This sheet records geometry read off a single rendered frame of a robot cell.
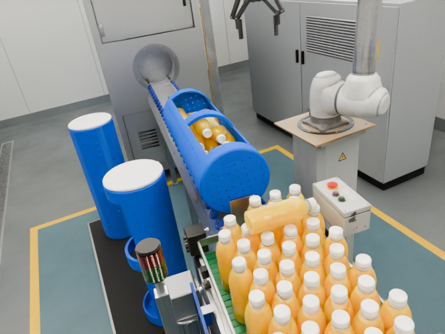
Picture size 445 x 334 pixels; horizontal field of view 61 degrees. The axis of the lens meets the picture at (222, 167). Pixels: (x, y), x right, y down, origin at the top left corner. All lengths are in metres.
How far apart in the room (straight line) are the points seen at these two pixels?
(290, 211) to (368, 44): 0.96
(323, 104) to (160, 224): 0.99
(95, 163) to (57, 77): 3.93
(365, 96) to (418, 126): 1.55
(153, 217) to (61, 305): 1.26
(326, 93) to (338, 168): 0.41
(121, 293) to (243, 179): 1.31
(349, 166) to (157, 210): 1.04
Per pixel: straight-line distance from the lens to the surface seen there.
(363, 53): 1.84
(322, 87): 1.94
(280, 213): 1.11
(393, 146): 3.22
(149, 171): 1.75
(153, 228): 1.78
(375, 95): 1.84
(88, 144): 2.52
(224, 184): 1.42
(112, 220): 2.80
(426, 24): 3.08
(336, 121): 2.03
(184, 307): 1.41
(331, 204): 1.30
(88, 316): 2.67
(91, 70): 6.42
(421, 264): 2.76
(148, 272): 0.97
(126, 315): 2.36
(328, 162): 2.01
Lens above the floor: 1.84
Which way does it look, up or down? 29 degrees down
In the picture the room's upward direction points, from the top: 8 degrees counter-clockwise
